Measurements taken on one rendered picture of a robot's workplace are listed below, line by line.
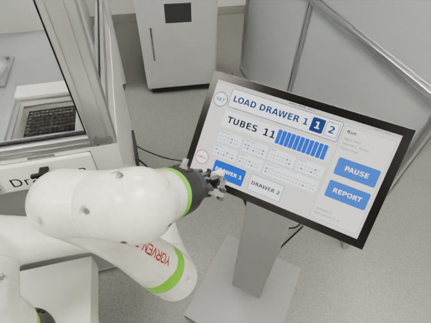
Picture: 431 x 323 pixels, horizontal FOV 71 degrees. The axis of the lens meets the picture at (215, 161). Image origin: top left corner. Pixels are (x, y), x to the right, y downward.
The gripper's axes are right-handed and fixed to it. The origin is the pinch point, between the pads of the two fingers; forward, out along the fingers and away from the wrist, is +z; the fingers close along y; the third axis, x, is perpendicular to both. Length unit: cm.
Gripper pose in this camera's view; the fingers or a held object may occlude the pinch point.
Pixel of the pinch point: (217, 177)
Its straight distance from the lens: 75.4
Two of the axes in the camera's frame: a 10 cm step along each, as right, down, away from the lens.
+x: -3.1, 9.3, 1.8
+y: -8.9, -3.5, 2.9
